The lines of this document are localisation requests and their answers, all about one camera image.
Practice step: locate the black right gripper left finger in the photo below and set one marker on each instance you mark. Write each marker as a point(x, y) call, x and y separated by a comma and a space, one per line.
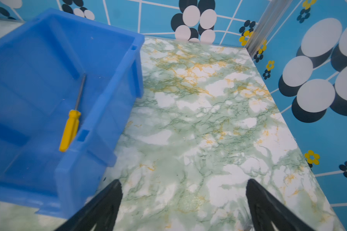
point(100, 213)

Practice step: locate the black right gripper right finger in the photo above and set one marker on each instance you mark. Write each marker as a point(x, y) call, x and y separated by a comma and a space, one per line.
point(268, 213)

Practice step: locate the yellow handled screwdriver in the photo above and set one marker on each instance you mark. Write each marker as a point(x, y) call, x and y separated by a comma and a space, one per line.
point(72, 124)

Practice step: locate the blue plastic bin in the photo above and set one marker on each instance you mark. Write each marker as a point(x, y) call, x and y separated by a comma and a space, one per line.
point(41, 68)

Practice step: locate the aluminium right corner post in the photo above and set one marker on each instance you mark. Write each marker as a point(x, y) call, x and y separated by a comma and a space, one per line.
point(268, 21)

